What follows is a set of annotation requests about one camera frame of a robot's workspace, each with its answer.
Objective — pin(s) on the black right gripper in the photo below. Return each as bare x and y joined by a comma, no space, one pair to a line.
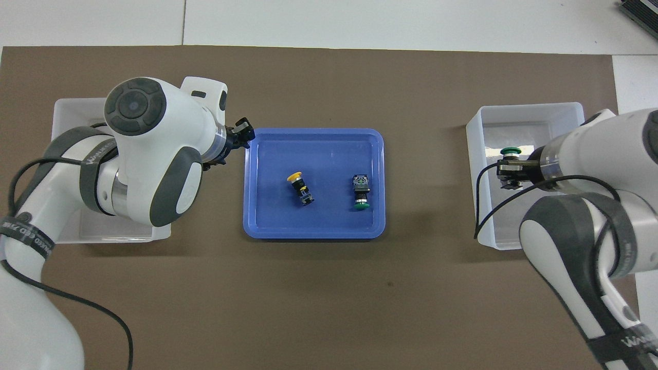
529,172

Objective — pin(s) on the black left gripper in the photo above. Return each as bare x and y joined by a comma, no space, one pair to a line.
232,144

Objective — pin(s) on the green push button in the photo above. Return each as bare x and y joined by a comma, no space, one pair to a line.
510,151
361,192

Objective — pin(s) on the yellow push button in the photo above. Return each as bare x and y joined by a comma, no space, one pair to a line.
300,187

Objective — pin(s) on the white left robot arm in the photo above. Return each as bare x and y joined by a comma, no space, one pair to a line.
154,133

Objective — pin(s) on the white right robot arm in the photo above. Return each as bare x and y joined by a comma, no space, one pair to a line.
591,154

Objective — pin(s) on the translucent white plastic box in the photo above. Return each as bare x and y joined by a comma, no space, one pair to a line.
67,110
514,115

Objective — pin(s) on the blue plastic tray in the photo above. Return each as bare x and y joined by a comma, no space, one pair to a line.
313,226

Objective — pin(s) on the brown paper mat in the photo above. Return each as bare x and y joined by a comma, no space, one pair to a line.
329,298

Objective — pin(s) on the black ribbed device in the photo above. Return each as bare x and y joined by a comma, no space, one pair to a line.
642,10

